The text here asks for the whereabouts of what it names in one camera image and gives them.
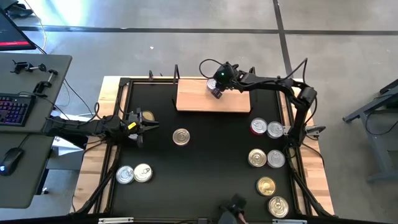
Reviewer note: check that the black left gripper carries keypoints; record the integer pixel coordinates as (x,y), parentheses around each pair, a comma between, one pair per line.
(138,123)

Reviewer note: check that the black monitor stand base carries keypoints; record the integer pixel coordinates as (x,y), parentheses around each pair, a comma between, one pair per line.
(18,11)

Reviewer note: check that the grey desk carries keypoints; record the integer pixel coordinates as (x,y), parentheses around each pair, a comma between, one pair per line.
(18,81)
(28,186)

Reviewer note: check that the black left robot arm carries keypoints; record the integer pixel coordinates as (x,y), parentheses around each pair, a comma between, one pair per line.
(77,127)

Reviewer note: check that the person's hand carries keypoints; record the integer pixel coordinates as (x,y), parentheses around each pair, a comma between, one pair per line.
(237,200)

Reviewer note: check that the silver metal bracket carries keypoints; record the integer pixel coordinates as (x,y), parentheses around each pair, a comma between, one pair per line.
(115,220)
(289,221)

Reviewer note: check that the white paper sheets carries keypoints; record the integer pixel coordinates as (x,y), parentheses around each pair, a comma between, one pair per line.
(62,146)

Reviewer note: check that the blue Wild Planet can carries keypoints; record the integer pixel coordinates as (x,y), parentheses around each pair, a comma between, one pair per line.
(257,157)
(181,137)
(142,172)
(265,186)

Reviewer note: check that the backlit black keyboard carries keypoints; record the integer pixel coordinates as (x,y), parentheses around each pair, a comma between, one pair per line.
(15,109)

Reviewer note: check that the black table clamp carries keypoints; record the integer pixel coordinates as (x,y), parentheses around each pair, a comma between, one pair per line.
(151,76)

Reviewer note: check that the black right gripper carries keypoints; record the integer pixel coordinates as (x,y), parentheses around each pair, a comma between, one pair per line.
(224,85)

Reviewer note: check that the gold-lidded seafood can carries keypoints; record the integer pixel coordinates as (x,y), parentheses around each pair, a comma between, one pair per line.
(278,206)

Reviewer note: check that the black computer monitor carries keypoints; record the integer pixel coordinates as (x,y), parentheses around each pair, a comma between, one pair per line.
(12,34)

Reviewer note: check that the wooden shelf with black frame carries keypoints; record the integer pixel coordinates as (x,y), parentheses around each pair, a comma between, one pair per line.
(192,99)

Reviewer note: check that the grey metal table base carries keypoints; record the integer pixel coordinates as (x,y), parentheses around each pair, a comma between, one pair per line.
(382,149)

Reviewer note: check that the black computer mouse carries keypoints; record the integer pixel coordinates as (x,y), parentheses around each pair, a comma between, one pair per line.
(11,160)

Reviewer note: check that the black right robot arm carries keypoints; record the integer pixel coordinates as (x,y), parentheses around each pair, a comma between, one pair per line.
(267,82)

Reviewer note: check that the black desk clamp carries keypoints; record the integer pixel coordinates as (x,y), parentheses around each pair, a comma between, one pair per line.
(46,83)
(20,66)

